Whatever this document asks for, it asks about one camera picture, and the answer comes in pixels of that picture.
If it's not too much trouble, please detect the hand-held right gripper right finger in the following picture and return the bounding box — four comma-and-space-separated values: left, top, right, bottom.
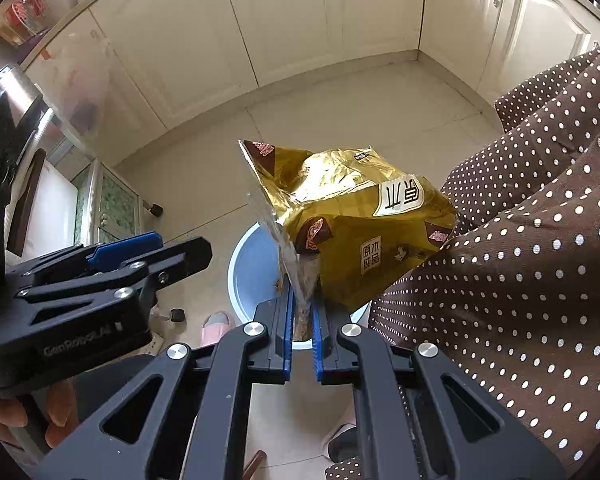
311, 304, 567, 480

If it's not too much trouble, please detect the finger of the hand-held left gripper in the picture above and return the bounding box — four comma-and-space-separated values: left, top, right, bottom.
11, 236, 214, 333
5, 232, 162, 287

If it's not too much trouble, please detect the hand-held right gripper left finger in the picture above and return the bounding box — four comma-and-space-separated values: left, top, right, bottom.
35, 282, 296, 480

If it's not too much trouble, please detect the round blue bin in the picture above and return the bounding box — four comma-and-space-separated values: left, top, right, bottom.
227, 224, 371, 352

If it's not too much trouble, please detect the gold foil snack bag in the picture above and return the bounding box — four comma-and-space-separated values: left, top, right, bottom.
238, 139, 458, 341

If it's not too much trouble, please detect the person's left hand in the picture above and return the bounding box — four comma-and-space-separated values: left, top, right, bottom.
0, 381, 79, 450

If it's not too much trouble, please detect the green glass door cabinet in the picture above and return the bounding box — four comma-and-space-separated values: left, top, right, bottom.
70, 157, 165, 246

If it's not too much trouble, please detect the metal leg with caster wheel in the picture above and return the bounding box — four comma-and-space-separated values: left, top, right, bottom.
150, 306, 187, 324

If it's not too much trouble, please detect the hanging translucent plastic bag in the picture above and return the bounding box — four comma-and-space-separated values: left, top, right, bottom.
25, 25, 117, 127

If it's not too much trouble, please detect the stainless steel appliance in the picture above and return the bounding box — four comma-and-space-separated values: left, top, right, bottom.
0, 62, 48, 131

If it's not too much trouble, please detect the cream kitchen cabinet run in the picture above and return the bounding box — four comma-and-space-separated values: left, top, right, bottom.
20, 0, 426, 133
419, 0, 600, 106

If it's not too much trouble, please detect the white appliance with brown handle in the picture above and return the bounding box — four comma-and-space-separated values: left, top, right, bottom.
4, 147, 78, 261

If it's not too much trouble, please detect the red wire basket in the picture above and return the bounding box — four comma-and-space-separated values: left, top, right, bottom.
2, 0, 49, 47

